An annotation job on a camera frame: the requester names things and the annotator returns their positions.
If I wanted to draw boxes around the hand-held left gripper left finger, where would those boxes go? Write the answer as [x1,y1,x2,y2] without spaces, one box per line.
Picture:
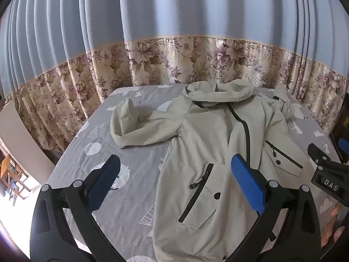
[29,154,127,262]

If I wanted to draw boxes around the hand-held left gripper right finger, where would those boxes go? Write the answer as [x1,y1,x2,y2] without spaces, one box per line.
[226,153,322,262]

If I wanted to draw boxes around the pale green hooded jacket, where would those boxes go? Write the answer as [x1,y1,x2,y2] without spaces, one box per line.
[110,80,313,262]

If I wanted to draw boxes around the person's right hand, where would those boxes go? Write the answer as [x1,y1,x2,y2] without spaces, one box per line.
[320,204,345,249]

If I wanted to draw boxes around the dark wooden furniture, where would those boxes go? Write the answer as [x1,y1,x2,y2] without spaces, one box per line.
[328,91,349,167]

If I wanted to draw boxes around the grey animal print bed sheet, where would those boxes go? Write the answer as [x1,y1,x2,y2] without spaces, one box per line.
[45,83,344,262]

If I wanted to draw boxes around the wooden chair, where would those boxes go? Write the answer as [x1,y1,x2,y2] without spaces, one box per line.
[0,154,31,208]

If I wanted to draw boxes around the beige board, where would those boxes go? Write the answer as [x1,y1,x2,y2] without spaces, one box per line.
[0,101,57,187]

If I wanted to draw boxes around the blue and floral curtain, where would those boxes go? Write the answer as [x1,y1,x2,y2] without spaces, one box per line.
[0,0,349,153]

